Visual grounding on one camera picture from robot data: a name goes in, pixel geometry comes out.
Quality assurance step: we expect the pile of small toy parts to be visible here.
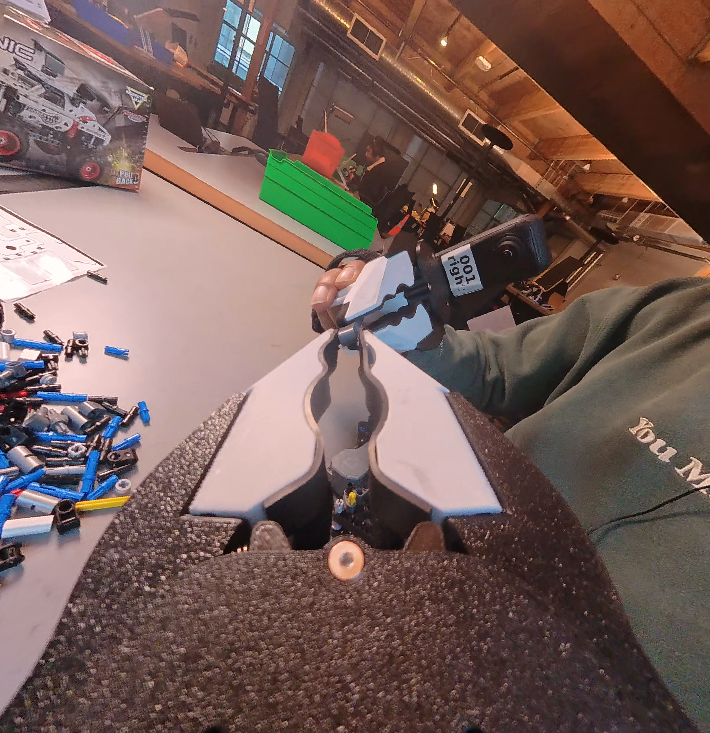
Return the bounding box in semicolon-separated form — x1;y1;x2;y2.
0;326;153;599

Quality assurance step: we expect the grey black toy chassis assembly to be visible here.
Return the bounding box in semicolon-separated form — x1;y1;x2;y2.
329;421;374;538

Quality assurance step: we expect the small green bin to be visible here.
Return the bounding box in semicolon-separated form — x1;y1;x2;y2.
259;148;380;250

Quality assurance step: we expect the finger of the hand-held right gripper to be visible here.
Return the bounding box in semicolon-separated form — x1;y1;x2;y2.
366;298;437;352
339;253;417;325

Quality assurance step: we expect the white sticker sheet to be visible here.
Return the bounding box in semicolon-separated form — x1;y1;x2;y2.
0;199;107;304

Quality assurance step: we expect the black floor lamp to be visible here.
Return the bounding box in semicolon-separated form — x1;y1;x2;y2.
445;125;514;223

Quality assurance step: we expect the person's right hand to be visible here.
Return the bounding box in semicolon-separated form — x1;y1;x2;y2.
310;263;368;334

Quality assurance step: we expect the orange bin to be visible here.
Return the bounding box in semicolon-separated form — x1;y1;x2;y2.
301;129;348;179

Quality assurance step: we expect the window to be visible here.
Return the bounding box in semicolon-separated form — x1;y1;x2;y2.
213;0;296;94

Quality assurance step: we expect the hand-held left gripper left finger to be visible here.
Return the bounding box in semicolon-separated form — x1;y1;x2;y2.
189;329;340;523

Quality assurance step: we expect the toy truck box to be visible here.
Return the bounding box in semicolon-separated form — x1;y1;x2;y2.
0;11;156;192

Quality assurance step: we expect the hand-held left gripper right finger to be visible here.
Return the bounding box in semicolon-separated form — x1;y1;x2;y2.
357;331;503;523

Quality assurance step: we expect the grey table with wooden edge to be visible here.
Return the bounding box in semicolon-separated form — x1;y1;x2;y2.
142;113;368;271

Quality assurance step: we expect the grey desk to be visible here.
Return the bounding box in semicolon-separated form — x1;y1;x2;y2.
0;168;340;708

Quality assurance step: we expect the wooden workbench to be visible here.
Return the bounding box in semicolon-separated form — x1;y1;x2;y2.
46;0;259;111

